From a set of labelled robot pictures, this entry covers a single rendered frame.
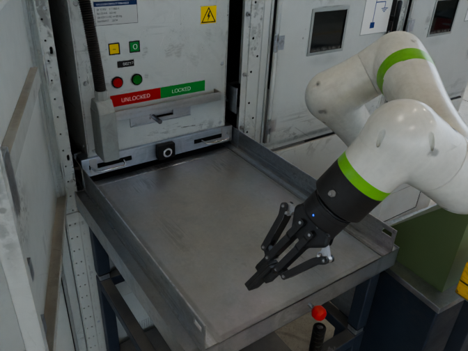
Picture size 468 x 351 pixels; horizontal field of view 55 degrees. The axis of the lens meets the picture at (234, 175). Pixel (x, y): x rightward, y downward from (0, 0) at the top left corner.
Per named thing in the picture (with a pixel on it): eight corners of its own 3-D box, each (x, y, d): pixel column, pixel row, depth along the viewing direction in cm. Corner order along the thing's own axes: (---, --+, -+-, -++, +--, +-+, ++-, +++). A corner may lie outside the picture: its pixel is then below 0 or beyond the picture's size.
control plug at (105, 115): (120, 159, 128) (115, 101, 119) (104, 164, 126) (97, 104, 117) (110, 148, 134) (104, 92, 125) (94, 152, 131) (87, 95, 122)
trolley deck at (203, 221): (394, 264, 119) (400, 246, 116) (189, 377, 87) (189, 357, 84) (244, 159, 166) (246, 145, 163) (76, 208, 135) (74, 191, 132)
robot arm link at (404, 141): (391, 72, 64) (416, 107, 55) (451, 115, 68) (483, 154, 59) (327, 141, 71) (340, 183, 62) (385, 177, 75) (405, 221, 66)
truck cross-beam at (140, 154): (231, 140, 163) (232, 125, 160) (83, 178, 135) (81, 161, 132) (223, 135, 166) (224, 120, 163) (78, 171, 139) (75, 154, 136)
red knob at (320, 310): (327, 319, 100) (329, 308, 98) (317, 325, 98) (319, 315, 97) (313, 306, 103) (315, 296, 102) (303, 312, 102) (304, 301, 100)
